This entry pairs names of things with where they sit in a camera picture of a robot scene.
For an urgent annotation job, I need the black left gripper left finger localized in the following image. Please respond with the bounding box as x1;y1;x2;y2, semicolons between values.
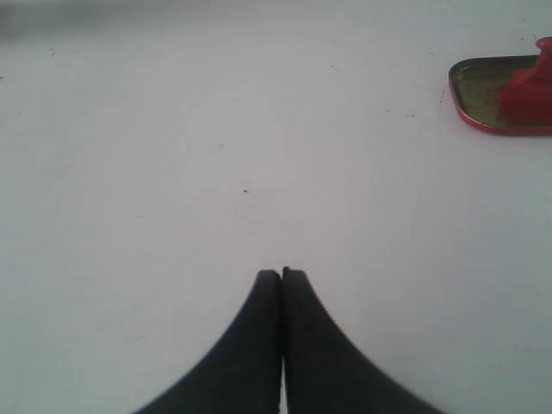
138;270;282;413

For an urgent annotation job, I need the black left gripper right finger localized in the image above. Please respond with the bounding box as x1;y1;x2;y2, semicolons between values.
282;267;439;414

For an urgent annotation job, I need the red stamp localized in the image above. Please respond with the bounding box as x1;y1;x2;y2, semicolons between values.
499;37;551;126

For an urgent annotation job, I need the gold tin lid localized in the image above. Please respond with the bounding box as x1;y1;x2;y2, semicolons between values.
448;55;551;136

